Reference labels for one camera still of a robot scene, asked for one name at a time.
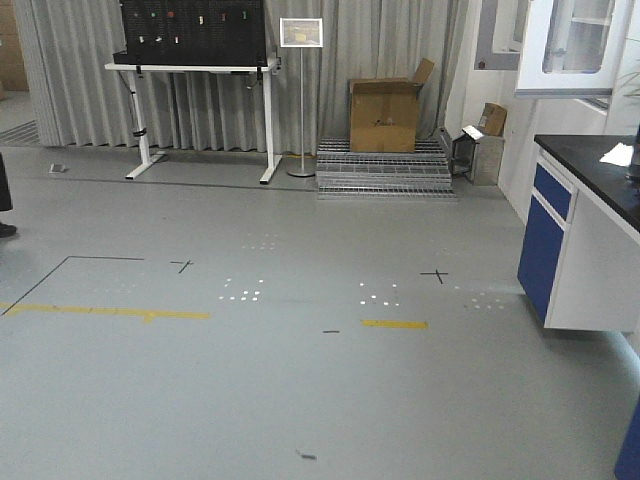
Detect stacked metal grates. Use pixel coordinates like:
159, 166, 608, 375
316, 138, 457, 201

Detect large open cardboard box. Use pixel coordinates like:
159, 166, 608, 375
349, 58, 435, 153

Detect open metal box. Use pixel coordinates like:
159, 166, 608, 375
437, 125, 505, 186

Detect white standing desk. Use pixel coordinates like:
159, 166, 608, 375
104, 55, 281, 185

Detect grey curtain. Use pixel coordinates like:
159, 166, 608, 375
14, 1, 471, 152

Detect small cardboard box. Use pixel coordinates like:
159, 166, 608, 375
478, 102, 507, 137

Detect black pegboard panel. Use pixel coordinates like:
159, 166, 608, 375
113, 0, 267, 67

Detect blue white lab counter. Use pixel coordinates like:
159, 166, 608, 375
517, 134, 639, 333

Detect white paper on counter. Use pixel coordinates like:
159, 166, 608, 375
599, 142, 635, 167

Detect person leg and shoe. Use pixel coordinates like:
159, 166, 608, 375
0, 158, 18, 238

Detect sign stand with frame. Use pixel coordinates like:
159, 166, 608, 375
279, 17, 324, 178

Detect white wall cabinet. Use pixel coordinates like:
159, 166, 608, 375
515, 0, 633, 99

